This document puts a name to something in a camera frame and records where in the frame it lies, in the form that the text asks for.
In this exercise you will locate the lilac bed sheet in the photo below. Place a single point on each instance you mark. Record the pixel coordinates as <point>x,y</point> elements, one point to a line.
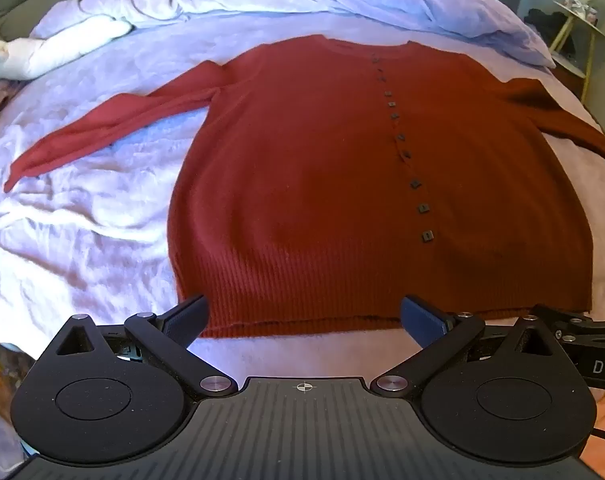
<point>82,220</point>

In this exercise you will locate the white plush pillow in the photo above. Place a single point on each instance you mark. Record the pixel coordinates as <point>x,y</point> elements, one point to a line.
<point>57,50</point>

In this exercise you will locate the dark clothing heap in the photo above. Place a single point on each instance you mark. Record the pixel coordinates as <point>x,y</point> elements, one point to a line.
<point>550,27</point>

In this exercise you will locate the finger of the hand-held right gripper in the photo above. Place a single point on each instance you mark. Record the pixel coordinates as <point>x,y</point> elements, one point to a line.
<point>577,325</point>

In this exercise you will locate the red button cardigan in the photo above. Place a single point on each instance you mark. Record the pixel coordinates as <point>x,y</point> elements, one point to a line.
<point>307,185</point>

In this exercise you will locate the multicoloured cloth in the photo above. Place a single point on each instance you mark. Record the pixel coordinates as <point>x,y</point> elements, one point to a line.
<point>2,375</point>

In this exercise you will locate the yellow-green side table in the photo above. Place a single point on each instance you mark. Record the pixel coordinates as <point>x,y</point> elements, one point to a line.
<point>580,27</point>

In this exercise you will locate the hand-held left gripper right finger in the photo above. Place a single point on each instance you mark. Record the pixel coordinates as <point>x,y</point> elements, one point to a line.
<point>422,321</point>

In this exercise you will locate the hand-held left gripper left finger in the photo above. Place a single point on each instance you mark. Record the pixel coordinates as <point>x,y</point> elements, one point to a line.
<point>185,321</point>

